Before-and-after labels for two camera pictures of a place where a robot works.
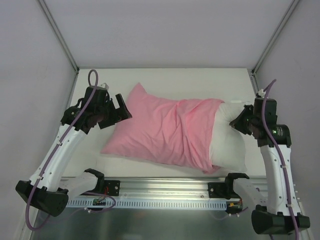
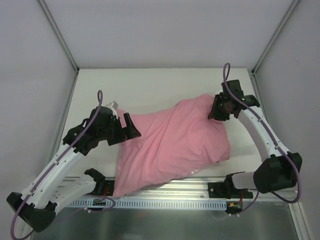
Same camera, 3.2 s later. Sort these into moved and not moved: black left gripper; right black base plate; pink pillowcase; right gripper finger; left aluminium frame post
Moved: right gripper finger; pink pillowcase; black left gripper
Not moved: left aluminium frame post; right black base plate
